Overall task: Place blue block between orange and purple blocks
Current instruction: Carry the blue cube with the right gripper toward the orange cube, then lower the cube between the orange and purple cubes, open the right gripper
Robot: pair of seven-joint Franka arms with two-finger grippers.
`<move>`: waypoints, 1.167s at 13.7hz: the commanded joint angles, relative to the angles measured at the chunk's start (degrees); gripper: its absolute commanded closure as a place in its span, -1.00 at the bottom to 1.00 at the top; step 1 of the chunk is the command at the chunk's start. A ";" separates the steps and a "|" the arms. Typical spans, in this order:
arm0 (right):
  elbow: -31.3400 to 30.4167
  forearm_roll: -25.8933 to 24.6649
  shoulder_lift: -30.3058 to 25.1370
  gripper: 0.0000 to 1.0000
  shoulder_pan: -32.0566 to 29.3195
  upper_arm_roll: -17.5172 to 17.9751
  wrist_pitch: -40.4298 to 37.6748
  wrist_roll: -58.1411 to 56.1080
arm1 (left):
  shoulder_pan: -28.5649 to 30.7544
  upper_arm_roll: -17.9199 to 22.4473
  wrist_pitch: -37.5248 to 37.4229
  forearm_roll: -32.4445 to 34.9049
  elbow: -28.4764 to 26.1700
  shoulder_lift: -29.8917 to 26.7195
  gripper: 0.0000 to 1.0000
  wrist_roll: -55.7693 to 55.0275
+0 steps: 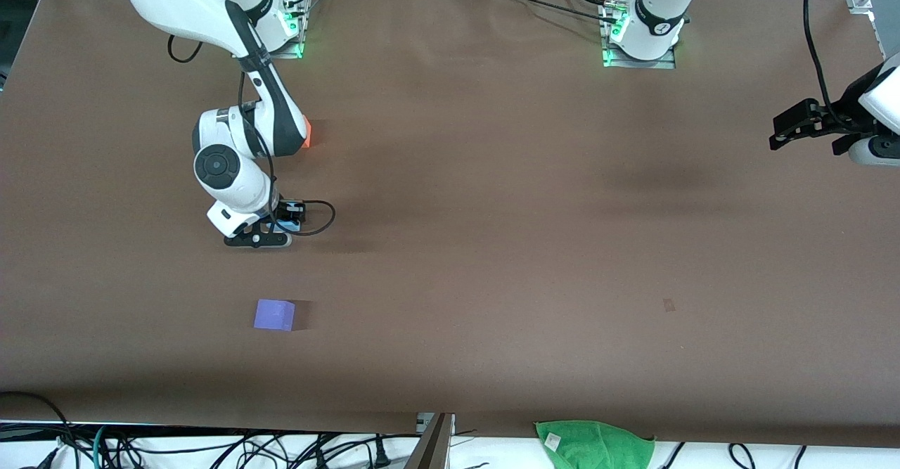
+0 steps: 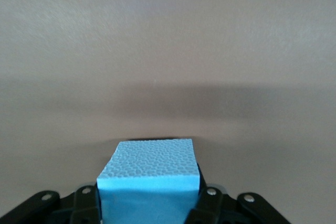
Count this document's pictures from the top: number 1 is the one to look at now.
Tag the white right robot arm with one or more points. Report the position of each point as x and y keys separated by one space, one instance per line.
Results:
x=218 y=166

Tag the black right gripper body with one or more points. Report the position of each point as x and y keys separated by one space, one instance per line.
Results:
x=287 y=211

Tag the orange foam block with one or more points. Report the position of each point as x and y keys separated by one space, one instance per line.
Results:
x=307 y=135

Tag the aluminium profile post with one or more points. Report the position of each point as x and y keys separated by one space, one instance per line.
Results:
x=432 y=448

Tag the black power plug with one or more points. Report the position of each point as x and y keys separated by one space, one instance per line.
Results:
x=382 y=455

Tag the green microfibre cloth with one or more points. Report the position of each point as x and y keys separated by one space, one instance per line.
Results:
x=598 y=448

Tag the purple foam block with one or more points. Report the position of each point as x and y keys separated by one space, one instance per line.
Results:
x=273 y=314

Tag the brown paper table cover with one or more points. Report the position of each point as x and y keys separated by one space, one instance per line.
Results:
x=492 y=244

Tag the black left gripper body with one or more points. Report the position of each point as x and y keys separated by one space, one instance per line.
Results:
x=846 y=119

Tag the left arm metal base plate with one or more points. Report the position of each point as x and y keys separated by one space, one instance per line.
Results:
x=612 y=63

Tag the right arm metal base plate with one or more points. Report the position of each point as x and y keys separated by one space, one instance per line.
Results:
x=288 y=50

